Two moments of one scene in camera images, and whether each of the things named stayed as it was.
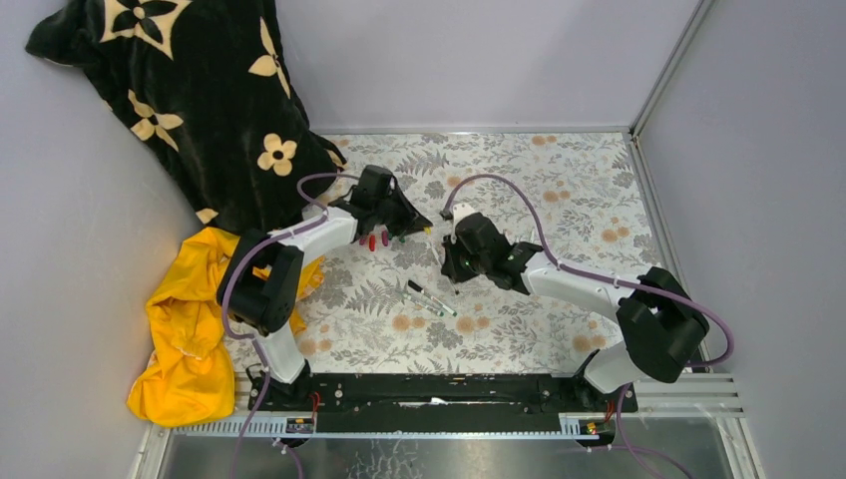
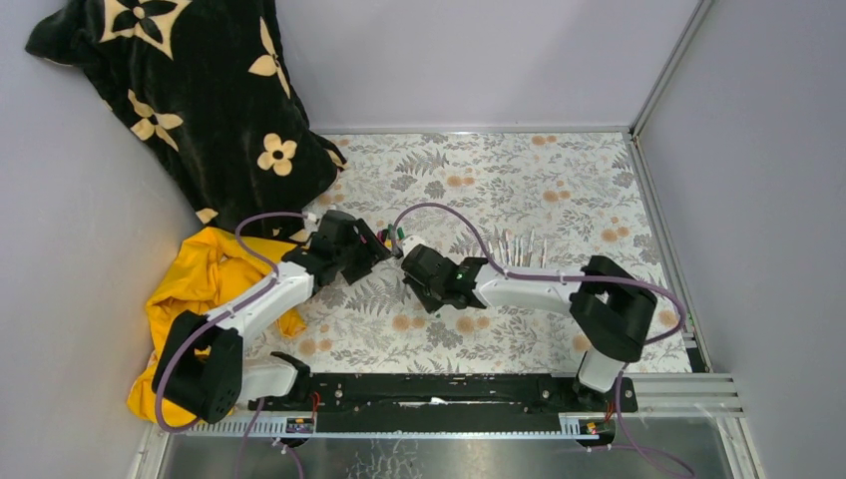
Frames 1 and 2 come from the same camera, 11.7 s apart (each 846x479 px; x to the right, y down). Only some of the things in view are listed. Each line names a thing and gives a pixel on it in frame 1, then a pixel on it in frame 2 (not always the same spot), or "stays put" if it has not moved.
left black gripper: (407, 222) -> (368, 258)
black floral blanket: (205, 85) stays put
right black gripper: (450, 267) -> (430, 305)
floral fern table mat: (384, 304) stays put
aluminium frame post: (698, 16) stays put
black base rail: (440, 403) stays put
